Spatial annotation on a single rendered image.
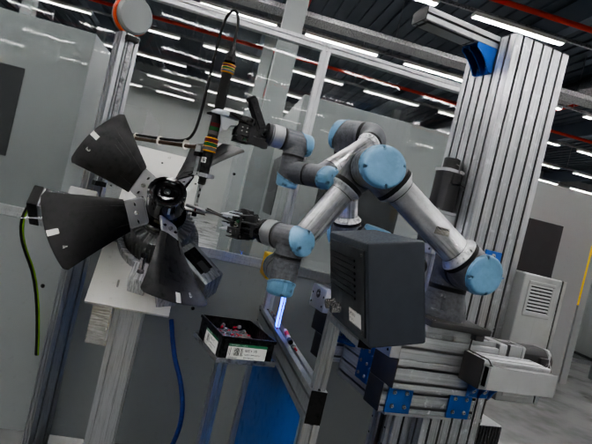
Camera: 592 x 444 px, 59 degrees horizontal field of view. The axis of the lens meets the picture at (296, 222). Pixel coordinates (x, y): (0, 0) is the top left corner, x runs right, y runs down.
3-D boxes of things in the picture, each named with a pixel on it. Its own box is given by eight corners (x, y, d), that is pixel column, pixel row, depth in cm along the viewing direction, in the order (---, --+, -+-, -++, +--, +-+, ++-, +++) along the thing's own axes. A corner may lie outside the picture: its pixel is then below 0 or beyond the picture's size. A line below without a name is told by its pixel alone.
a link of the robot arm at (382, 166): (487, 268, 161) (368, 138, 152) (516, 276, 146) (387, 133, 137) (461, 296, 160) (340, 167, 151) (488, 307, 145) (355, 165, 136)
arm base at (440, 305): (445, 313, 175) (452, 284, 175) (475, 326, 161) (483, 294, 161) (407, 306, 170) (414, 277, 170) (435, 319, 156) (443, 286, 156)
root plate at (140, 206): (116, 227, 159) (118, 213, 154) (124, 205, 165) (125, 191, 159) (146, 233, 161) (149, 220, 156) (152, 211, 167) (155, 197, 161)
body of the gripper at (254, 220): (227, 210, 152) (255, 218, 144) (249, 211, 158) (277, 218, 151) (224, 236, 153) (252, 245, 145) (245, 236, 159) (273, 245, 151)
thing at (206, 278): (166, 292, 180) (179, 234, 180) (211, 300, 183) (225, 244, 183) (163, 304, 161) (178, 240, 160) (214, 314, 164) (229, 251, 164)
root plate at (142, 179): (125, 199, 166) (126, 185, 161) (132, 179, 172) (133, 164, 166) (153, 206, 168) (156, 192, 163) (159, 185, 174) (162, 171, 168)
